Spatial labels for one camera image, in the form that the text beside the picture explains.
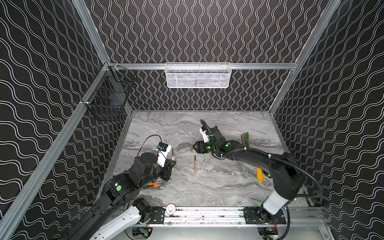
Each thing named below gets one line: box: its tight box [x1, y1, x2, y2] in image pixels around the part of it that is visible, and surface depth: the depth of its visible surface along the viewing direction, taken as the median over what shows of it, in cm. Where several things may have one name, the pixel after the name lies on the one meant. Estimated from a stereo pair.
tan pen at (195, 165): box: [194, 155, 198, 175], surface depth 92 cm
